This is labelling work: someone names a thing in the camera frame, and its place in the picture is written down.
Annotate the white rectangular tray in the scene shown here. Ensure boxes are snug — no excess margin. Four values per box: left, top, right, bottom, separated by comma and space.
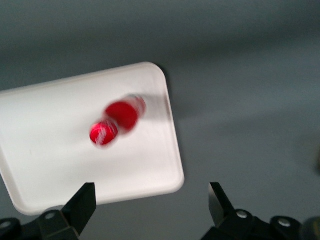
0, 61, 185, 216

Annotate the red coke bottle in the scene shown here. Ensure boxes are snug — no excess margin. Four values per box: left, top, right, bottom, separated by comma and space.
89, 93, 147, 151

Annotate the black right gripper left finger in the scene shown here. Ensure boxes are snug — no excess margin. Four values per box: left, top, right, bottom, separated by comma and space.
37, 182, 97, 240

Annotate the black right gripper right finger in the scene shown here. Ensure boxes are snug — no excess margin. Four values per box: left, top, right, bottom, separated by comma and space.
201, 182, 273, 240

